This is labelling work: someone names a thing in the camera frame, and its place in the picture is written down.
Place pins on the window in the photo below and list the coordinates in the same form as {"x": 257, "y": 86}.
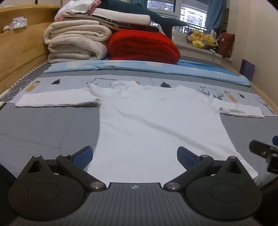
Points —
{"x": 191, "y": 13}

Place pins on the light blue quilt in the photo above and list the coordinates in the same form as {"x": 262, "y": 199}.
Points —
{"x": 152, "y": 66}

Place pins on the white long-sleeve shirt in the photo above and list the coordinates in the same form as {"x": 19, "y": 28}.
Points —
{"x": 152, "y": 130}

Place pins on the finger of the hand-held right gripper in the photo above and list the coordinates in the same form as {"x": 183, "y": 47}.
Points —
{"x": 258, "y": 147}

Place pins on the purple box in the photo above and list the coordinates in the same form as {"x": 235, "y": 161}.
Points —
{"x": 247, "y": 69}

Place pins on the yellow round plush toy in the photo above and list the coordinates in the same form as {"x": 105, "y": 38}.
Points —
{"x": 209, "y": 39}

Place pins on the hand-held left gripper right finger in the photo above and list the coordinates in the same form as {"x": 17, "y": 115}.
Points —
{"x": 185, "y": 159}

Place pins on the red folded blanket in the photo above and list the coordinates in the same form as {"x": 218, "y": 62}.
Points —
{"x": 141, "y": 45}

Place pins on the cream folded quilt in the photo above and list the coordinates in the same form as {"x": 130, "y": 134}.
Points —
{"x": 76, "y": 39}

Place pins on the yellow duck plush toy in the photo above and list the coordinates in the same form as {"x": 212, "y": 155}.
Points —
{"x": 196, "y": 38}

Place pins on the tissue pack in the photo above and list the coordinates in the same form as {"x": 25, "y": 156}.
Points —
{"x": 18, "y": 23}

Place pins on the white folded sheet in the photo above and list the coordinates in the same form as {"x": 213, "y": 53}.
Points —
{"x": 128, "y": 16}

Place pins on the dark red bag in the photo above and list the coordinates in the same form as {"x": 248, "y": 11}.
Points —
{"x": 226, "y": 44}

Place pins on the blue curtain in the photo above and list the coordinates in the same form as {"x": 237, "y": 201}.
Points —
{"x": 215, "y": 15}

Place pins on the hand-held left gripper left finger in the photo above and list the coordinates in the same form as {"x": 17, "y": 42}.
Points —
{"x": 83, "y": 157}

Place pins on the white and pink folded cloth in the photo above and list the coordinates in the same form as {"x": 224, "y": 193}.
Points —
{"x": 76, "y": 8}

